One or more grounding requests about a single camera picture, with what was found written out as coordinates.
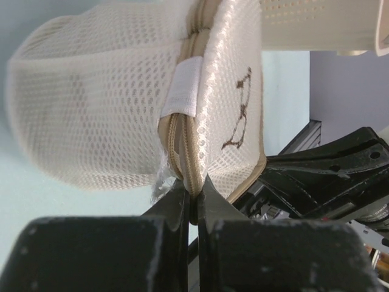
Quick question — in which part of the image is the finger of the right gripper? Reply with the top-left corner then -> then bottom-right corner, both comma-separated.
264,127 -> 388,195
233,173 -> 349,219

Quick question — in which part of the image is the cream plastic basket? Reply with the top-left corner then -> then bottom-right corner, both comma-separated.
260,0 -> 388,57

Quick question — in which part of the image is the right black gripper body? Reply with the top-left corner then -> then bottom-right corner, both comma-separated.
317,165 -> 388,243

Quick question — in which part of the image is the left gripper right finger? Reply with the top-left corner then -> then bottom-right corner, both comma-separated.
197,179 -> 383,291

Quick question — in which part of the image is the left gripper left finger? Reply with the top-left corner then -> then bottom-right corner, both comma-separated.
1,182 -> 189,291

